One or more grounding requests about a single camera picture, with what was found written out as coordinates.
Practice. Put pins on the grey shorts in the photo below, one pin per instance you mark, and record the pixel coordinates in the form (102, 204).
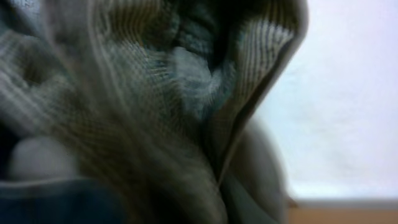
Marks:
(151, 99)

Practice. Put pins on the navy blue garment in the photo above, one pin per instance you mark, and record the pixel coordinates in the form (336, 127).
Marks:
(59, 201)

